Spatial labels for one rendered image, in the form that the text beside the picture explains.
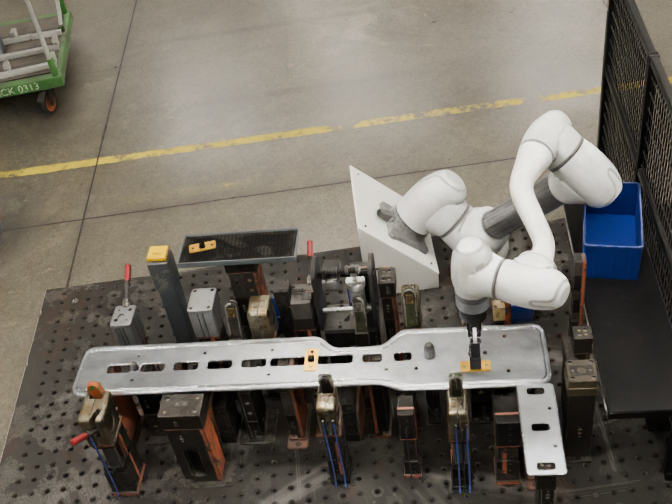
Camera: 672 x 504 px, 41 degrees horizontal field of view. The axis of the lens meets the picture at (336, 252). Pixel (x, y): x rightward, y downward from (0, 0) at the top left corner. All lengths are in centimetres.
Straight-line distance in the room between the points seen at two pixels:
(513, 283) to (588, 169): 56
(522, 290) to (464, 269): 15
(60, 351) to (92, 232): 176
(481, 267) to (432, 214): 87
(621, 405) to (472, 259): 56
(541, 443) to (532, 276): 45
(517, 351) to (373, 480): 56
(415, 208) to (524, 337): 69
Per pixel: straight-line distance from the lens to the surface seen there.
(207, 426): 261
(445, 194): 303
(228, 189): 503
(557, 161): 262
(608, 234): 290
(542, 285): 218
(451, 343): 260
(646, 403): 245
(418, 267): 312
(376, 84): 572
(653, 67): 273
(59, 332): 342
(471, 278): 222
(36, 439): 311
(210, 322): 271
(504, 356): 257
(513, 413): 246
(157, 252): 285
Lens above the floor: 291
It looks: 41 degrees down
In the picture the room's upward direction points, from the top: 10 degrees counter-clockwise
